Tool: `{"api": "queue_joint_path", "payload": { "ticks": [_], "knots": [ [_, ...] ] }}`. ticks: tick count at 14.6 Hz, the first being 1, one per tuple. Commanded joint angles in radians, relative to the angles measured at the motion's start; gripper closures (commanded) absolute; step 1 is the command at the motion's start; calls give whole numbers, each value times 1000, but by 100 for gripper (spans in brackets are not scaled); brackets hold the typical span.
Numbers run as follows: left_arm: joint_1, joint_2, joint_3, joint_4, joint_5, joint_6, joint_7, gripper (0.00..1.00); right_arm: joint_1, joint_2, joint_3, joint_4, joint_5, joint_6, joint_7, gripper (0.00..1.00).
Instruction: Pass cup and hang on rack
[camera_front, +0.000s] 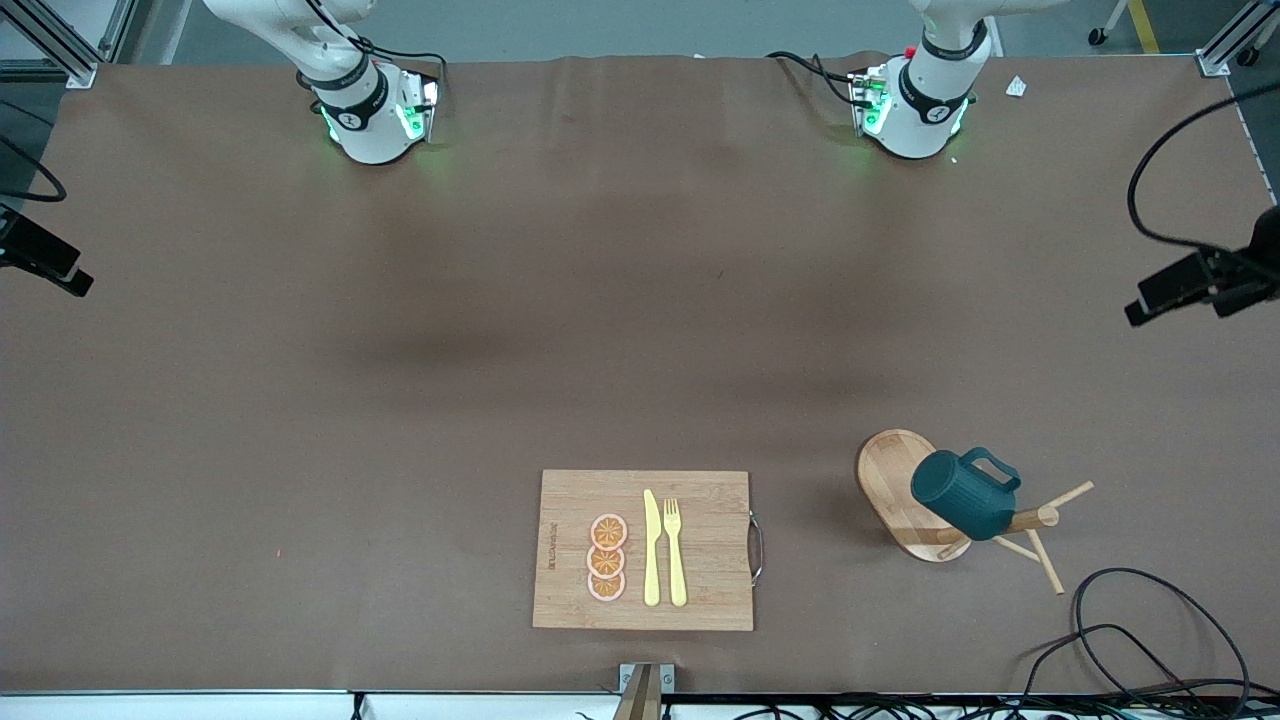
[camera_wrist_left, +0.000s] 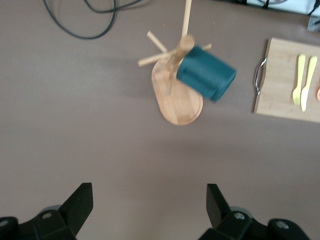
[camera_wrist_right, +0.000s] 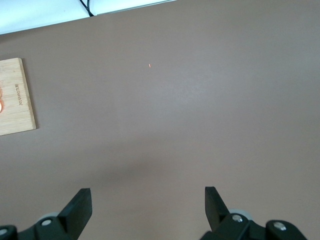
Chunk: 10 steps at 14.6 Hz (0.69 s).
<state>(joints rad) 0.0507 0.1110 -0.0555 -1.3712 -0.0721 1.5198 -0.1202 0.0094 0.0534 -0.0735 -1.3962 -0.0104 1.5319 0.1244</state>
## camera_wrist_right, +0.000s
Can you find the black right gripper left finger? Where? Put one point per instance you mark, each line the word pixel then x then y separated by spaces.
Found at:
pixel 72 215

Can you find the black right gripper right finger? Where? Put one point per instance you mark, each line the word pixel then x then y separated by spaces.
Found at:
pixel 217 215

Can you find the orange rimmed white round item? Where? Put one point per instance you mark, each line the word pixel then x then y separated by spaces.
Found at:
pixel 1 105

